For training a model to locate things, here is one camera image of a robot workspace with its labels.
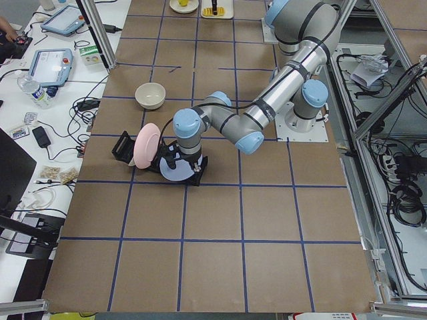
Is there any cream bowl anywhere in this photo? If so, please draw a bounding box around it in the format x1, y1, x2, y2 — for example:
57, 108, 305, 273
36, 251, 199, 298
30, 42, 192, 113
135, 83, 166, 110

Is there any black power adapter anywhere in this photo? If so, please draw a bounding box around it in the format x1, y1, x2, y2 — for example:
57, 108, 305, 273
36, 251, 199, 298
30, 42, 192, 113
32, 126, 51, 148

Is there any green white box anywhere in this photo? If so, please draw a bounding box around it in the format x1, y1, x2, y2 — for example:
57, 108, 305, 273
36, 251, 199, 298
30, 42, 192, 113
79, 45, 102, 66

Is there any clear water bottle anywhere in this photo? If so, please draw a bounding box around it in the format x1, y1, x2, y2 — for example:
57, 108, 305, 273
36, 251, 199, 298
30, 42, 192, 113
17, 74, 51, 109

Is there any teach pendant far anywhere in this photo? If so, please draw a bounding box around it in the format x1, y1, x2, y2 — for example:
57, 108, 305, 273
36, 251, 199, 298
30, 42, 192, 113
41, 5, 85, 37

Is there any black dish rack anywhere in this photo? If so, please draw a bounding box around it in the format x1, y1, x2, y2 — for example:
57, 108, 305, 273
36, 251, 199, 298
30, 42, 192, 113
111, 131, 207, 186

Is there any teach pendant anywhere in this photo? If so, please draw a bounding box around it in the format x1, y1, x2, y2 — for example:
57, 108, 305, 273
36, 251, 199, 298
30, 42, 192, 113
41, 5, 85, 37
29, 48, 73, 87

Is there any white rectangular tray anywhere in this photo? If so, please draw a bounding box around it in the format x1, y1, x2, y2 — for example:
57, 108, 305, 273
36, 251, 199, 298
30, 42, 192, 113
201, 0, 234, 19

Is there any pink plate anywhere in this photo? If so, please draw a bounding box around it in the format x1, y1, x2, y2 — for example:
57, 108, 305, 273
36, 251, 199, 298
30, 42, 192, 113
133, 123, 160, 169

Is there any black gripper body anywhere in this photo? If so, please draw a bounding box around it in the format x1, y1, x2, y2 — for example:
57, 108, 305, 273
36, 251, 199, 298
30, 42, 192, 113
159, 141, 201, 172

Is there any teach pendant near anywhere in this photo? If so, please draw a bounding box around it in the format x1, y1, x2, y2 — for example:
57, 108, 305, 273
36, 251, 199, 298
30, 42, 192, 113
29, 48, 73, 87

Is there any crumpled white paper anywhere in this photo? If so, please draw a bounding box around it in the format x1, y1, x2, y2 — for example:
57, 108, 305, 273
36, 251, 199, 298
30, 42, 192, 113
350, 54, 388, 88

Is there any sliced yellow bread loaf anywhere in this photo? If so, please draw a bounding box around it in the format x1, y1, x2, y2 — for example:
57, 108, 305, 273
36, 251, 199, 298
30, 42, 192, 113
202, 7, 225, 17

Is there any white round plate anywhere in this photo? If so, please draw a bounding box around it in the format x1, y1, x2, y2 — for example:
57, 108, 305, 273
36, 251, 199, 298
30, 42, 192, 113
169, 0, 199, 14

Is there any yellow cup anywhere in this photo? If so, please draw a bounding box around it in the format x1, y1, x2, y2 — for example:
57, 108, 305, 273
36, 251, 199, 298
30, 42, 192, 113
178, 0, 189, 7

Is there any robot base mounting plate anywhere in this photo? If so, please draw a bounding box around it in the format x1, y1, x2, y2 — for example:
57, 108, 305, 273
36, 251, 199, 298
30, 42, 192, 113
275, 102, 329, 143

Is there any light blue plate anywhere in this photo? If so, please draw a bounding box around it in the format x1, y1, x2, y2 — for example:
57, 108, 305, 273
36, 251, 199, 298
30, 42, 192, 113
159, 153, 196, 182

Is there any aluminium frame post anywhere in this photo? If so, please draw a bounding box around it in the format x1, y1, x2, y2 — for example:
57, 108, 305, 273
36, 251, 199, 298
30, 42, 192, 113
76, 0, 117, 70

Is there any black monitor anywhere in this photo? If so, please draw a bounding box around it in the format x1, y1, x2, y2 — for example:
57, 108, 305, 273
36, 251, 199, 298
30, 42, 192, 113
0, 130, 37, 217

